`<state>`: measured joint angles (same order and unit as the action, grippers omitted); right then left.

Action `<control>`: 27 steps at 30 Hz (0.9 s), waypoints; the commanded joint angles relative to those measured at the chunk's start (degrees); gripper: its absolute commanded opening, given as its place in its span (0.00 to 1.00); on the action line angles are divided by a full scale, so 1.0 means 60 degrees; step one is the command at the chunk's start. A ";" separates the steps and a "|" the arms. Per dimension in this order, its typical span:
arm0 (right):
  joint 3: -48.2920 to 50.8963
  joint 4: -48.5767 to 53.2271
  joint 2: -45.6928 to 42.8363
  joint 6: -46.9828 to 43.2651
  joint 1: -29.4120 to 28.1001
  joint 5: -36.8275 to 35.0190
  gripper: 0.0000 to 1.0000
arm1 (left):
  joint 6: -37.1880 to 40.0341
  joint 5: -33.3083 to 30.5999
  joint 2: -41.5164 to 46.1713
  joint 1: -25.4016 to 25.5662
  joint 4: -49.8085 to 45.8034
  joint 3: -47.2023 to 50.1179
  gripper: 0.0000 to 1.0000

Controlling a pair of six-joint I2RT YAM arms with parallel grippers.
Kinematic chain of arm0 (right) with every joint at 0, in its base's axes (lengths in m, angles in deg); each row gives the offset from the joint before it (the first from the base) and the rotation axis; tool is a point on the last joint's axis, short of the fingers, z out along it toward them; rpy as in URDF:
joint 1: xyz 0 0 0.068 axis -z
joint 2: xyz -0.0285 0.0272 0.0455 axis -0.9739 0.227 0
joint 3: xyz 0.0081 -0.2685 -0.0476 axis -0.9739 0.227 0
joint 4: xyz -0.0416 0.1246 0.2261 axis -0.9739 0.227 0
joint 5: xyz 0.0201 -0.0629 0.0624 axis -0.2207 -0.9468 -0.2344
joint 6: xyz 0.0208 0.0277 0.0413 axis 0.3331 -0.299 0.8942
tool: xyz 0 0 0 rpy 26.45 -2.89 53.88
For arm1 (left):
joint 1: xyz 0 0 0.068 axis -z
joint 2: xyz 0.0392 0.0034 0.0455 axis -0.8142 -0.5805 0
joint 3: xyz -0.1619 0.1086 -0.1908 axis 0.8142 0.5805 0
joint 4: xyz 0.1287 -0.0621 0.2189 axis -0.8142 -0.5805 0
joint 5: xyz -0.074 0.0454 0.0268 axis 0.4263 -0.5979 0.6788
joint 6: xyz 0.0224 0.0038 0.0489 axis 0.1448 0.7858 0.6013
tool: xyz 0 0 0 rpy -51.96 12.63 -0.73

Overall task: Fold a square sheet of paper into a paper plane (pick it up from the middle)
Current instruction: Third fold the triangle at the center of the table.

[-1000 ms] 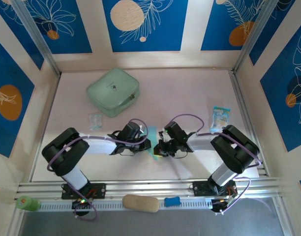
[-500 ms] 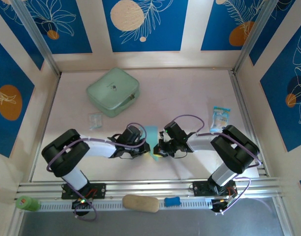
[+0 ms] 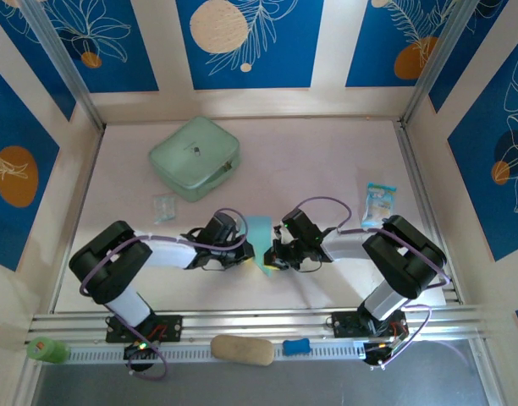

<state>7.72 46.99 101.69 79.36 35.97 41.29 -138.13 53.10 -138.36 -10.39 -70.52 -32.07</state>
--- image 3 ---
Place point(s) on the aluminium side rail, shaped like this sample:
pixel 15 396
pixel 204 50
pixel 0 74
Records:
pixel 411 160

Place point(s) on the small clear plastic bag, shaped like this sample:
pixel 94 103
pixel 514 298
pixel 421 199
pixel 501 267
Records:
pixel 163 209

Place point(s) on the aluminium frame post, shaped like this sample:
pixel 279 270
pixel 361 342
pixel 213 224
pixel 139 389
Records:
pixel 436 55
pixel 60 59

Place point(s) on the long aluminium base rail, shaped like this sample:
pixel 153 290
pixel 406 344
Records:
pixel 259 321

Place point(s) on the beige oblong case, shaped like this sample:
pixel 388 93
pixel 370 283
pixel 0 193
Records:
pixel 242 350

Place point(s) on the green tape roll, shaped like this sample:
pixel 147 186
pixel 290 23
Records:
pixel 47 349

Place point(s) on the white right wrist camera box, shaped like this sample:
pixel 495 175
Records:
pixel 284 239

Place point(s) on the mint green zip pouch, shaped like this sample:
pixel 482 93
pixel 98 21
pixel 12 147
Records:
pixel 191 152

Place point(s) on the black circuit board green light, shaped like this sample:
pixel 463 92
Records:
pixel 140 351

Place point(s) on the blue bone-shaped block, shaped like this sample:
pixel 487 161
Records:
pixel 296 347

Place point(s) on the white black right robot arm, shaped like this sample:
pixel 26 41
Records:
pixel 403 258

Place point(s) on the blue white snack packet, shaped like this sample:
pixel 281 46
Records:
pixel 379 203

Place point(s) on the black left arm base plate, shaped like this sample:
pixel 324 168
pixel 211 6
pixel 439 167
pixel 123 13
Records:
pixel 174 327

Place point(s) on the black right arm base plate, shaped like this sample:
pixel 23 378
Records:
pixel 345 325

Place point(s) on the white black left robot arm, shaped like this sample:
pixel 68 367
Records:
pixel 106 262

